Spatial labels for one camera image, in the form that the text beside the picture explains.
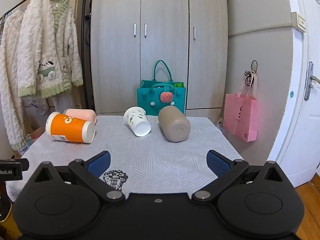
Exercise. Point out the pink cup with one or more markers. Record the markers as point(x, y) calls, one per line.
point(83, 113)

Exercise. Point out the pink tote bag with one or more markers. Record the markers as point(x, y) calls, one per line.
point(240, 117)

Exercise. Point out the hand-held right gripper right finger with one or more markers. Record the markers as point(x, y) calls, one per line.
point(218, 164)

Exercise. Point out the grey wooden wardrobe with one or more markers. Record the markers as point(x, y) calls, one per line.
point(162, 30)

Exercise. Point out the beige wall box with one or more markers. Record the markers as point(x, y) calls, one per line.
point(299, 22)

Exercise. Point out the white cup with green print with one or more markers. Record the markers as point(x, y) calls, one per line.
point(136, 120)

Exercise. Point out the white door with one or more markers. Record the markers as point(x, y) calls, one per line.
point(307, 140)

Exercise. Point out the grey patterned tablecloth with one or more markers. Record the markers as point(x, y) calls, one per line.
point(155, 152)

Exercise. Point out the fluffy jacket with green trim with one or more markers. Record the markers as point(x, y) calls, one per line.
point(45, 42)

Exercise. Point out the teal felt bag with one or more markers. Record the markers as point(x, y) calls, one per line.
point(152, 97)

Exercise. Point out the white plastic bag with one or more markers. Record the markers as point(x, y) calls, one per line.
point(35, 105)

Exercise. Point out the black clothes rack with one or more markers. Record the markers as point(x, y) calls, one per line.
point(86, 55)

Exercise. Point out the brown cup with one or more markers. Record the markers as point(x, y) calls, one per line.
point(173, 123)

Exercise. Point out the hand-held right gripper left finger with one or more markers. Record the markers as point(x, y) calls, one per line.
point(99, 164)

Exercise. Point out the white fluffy robe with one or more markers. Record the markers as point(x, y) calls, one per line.
point(8, 67)

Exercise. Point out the orange paper cup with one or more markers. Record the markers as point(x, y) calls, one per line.
point(70, 128)

